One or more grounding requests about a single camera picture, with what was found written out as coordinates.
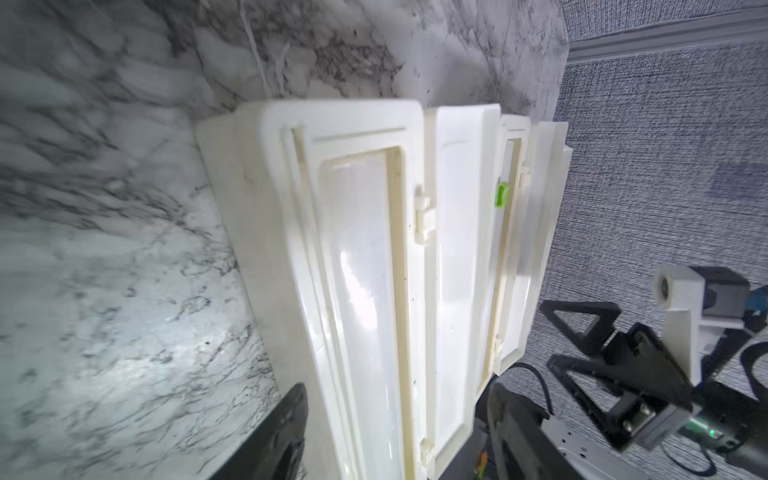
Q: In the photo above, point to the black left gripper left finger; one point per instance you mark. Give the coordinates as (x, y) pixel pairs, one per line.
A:
(275, 448)

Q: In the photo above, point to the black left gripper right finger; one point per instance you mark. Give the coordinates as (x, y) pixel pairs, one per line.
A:
(520, 447)

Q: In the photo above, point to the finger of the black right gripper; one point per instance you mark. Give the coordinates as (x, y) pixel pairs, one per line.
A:
(615, 380)
(587, 325)

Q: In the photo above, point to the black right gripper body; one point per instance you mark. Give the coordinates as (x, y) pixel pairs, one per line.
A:
(655, 398)

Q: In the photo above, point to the white wrap dispenser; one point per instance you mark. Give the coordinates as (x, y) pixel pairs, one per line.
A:
(263, 162)
(534, 161)

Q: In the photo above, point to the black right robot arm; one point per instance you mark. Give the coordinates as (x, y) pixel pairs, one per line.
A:
(731, 412)

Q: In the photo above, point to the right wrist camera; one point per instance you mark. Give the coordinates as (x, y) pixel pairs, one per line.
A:
(711, 314)

